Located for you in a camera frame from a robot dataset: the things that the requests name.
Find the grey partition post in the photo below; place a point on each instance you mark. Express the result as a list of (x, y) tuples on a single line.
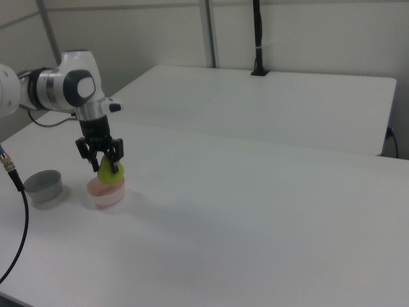
[(51, 32), (211, 32)]

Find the grey horizontal partition rail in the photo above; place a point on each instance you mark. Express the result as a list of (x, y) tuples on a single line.
[(287, 7)]

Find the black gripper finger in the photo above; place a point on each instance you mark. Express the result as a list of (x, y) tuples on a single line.
[(116, 150), (90, 153)]

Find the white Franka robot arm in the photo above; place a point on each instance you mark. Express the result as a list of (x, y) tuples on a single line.
[(48, 86)]

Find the white side table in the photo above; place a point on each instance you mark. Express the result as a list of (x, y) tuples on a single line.
[(255, 105)]

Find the pink bowl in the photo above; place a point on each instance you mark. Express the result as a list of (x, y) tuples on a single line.
[(108, 196)]

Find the green pear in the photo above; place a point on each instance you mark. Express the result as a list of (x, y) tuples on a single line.
[(107, 176)]

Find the grey bowl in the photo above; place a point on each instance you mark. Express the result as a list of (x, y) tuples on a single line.
[(44, 191)]

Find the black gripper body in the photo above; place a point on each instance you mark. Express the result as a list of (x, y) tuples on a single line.
[(96, 131)]

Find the black camera pole with base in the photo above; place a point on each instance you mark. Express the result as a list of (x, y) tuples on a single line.
[(258, 32)]

